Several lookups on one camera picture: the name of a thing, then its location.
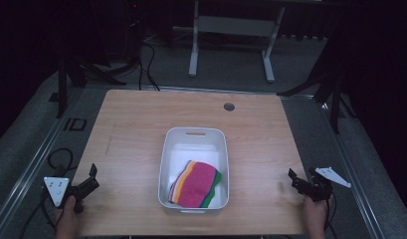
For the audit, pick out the black metal stand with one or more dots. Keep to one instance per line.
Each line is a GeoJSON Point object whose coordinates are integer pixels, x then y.
{"type": "Point", "coordinates": [62, 83]}
{"type": "Point", "coordinates": [335, 99]}

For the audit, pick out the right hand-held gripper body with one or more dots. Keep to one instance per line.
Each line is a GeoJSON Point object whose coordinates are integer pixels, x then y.
{"type": "Point", "coordinates": [320, 186]}

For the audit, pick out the striped colourful cloth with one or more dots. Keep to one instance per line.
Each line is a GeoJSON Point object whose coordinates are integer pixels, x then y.
{"type": "Point", "coordinates": [196, 184]}

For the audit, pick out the white plastic bin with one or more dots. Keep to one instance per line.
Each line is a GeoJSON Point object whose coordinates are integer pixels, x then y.
{"type": "Point", "coordinates": [194, 169]}

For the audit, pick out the person's right hand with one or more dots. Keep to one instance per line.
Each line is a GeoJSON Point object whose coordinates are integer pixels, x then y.
{"type": "Point", "coordinates": [314, 215]}

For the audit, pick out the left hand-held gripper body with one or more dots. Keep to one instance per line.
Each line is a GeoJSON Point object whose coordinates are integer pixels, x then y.
{"type": "Point", "coordinates": [58, 191]}

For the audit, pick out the person's left hand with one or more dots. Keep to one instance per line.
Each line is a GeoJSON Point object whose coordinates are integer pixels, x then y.
{"type": "Point", "coordinates": [69, 215]}

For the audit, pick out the metal floor rail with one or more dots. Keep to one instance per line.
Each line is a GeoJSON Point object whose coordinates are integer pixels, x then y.
{"type": "Point", "coordinates": [350, 172]}
{"type": "Point", "coordinates": [32, 166]}

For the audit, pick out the white metal stand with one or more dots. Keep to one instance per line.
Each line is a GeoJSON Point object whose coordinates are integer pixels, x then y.
{"type": "Point", "coordinates": [234, 26]}

